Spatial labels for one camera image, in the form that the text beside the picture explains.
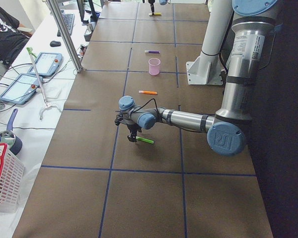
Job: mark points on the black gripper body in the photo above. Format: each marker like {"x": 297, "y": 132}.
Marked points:
{"x": 132, "y": 129}

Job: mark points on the green marker pen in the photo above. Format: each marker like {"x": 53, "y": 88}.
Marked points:
{"x": 144, "y": 140}

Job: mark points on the yellow marker pen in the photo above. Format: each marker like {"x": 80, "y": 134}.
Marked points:
{"x": 155, "y": 14}

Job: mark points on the orange marker pen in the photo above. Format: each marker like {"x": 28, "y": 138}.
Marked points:
{"x": 147, "y": 92}

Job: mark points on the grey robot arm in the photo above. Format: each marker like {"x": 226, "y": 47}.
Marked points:
{"x": 230, "y": 56}
{"x": 161, "y": 2}

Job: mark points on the purple marker pen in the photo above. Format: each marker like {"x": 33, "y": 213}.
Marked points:
{"x": 151, "y": 52}

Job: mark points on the pink mesh pen holder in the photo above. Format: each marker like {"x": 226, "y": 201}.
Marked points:
{"x": 154, "y": 66}

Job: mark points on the black monitor stand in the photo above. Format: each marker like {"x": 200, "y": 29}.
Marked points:
{"x": 87, "y": 12}

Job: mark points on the black keyboard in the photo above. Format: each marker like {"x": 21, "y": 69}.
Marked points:
{"x": 69, "y": 20}

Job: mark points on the black computer mouse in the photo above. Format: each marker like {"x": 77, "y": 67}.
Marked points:
{"x": 55, "y": 43}

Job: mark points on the white table cloth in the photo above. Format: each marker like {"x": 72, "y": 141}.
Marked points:
{"x": 53, "y": 201}

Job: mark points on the upper blue teach pendant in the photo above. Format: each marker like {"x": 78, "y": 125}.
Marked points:
{"x": 47, "y": 63}

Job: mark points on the blue teach pendant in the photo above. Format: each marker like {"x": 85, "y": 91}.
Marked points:
{"x": 20, "y": 90}
{"x": 47, "y": 63}

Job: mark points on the lower blue teach pendant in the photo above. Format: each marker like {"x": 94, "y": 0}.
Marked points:
{"x": 20, "y": 90}

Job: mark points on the blue saucepan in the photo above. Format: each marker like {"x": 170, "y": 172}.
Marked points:
{"x": 9, "y": 137}

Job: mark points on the red white plastic basket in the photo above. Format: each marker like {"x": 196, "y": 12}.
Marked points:
{"x": 11, "y": 173}

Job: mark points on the grabber reacher tool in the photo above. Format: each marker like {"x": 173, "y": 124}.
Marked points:
{"x": 39, "y": 81}

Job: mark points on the seated person black shirt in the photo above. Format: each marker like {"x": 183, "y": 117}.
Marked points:
{"x": 12, "y": 40}

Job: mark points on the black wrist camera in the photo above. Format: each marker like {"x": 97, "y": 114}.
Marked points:
{"x": 119, "y": 119}

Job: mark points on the aluminium frame post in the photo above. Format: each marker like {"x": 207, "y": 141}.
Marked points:
{"x": 65, "y": 34}

